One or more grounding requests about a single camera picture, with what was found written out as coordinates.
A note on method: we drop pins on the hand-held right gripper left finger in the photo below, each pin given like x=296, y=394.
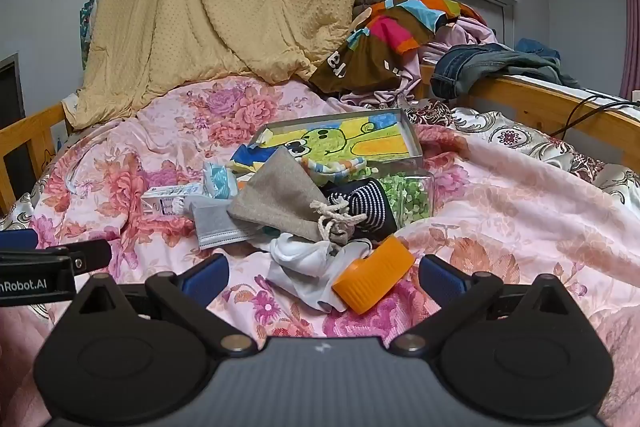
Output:
x=205, y=278

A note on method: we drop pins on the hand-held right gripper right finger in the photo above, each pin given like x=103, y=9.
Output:
x=442, y=279

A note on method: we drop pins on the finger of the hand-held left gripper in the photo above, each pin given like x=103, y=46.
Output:
x=92, y=254
x=17, y=240

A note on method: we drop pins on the grey face mask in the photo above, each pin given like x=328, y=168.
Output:
x=212, y=222

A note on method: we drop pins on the orange ribbed plastic cup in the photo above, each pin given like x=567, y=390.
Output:
x=372, y=277

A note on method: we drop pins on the white cloth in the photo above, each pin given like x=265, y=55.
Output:
x=300, y=262

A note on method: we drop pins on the blue white tissue pack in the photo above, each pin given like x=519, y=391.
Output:
x=220, y=179

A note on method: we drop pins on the navy striped sock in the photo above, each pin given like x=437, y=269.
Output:
x=367, y=202

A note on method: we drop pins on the cartoon print storage box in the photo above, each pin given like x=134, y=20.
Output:
x=400, y=165

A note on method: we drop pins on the pink floral blanket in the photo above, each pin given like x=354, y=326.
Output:
x=500, y=217

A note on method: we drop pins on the small white carton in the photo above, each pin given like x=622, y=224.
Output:
x=165, y=202

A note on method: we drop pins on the glass jar of green stars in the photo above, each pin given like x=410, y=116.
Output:
x=407, y=199

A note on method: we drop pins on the blue yellow printed cloth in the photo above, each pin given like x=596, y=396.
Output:
x=250, y=159

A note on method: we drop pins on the dark door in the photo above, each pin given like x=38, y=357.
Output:
x=10, y=92

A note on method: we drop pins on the white brocade blanket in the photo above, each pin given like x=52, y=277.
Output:
x=510, y=137

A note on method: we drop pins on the blue jeans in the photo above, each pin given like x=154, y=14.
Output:
x=465, y=67

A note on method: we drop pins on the brown colourful garment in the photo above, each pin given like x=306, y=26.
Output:
x=370, y=62

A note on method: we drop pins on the grey green garment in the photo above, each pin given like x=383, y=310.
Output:
x=540, y=67

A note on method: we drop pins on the lilac clothes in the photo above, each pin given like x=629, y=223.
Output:
x=450, y=39

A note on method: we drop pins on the beige dotted quilt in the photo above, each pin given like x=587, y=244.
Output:
x=215, y=7

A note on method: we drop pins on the pink curtain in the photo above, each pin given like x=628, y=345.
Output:
x=631, y=32

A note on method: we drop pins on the wooden bed rail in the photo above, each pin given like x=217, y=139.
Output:
x=30, y=132
x=525, y=104

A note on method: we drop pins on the teal wall poster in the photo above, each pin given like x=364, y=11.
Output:
x=86, y=27

